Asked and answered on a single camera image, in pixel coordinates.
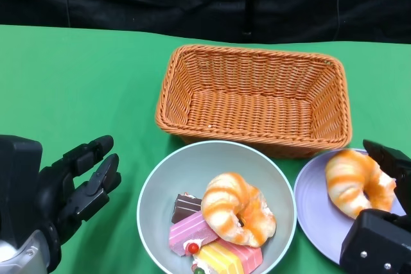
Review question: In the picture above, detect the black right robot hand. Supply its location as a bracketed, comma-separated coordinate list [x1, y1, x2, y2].
[339, 139, 411, 274]

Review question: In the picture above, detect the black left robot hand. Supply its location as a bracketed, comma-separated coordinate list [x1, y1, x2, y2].
[38, 135, 123, 246]

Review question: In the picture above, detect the orange striped ring bread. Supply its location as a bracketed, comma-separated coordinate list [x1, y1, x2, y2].
[325, 149, 397, 220]
[201, 172, 277, 248]

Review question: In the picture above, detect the chocolate brown layered cake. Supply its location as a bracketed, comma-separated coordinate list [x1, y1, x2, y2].
[171, 192, 203, 225]

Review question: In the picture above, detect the magenta pink layered cake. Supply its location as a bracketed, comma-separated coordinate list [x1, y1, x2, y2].
[169, 210, 221, 258]

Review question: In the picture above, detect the pale green bowl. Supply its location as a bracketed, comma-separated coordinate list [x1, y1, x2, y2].
[137, 140, 298, 274]

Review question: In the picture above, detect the yellow layered cake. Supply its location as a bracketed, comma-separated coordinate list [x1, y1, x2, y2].
[191, 241, 243, 274]

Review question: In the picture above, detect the lavender plate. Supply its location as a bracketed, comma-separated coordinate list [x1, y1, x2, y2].
[293, 148, 411, 268]

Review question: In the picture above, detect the orange wicker basket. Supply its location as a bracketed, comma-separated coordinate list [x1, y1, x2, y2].
[155, 44, 353, 159]

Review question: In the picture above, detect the green tablecloth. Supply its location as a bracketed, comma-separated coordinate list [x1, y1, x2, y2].
[0, 24, 411, 274]

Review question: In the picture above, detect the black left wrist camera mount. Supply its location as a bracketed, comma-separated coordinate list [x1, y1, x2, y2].
[0, 135, 43, 239]

